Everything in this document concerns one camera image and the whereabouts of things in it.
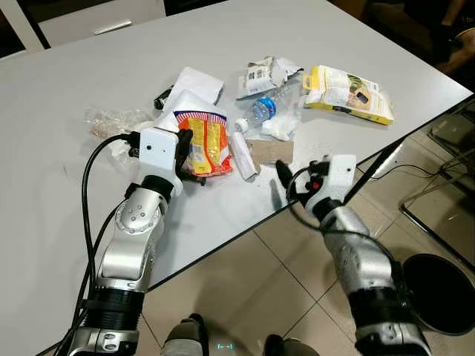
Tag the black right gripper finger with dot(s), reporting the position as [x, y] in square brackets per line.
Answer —
[286, 176]

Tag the red yellow snack bag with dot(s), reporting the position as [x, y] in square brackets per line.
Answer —
[208, 144]

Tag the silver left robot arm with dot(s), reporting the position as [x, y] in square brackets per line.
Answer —
[133, 237]

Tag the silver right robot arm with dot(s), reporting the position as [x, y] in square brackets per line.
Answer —
[364, 259]

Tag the black round rubbish bin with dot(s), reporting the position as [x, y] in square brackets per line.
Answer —
[438, 297]

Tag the small white plastic bottle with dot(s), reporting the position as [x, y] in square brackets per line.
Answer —
[243, 156]

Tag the crumpled white tissue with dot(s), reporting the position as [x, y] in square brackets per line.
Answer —
[280, 126]

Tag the small black object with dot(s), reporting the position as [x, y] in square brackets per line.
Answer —
[163, 98]

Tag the clear bottle with blue label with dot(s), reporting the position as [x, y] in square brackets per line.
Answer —
[266, 106]

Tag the clear plastic wrapper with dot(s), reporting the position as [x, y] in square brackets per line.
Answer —
[115, 121]

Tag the yellow printed package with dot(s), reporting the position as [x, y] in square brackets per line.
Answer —
[349, 93]

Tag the torn grey foil packet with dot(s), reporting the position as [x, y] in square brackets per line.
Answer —
[260, 74]

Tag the white table with metal legs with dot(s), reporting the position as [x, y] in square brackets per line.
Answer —
[74, 74]

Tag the white drawer cabinet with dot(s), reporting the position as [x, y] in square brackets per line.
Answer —
[104, 18]

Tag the robot left leg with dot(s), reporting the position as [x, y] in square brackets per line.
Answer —
[185, 337]

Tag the robot leg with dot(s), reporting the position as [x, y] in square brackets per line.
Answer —
[289, 347]
[185, 337]

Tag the robot right leg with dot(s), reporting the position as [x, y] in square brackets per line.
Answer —
[289, 347]

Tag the seated person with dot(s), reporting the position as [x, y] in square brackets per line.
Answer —
[464, 52]

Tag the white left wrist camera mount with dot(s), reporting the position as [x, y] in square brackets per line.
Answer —
[157, 148]

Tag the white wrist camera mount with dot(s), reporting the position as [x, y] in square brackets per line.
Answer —
[341, 174]
[157, 148]

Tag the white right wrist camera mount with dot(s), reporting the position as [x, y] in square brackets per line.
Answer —
[341, 174]

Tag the grey metal frame chair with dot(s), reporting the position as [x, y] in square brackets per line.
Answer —
[453, 130]

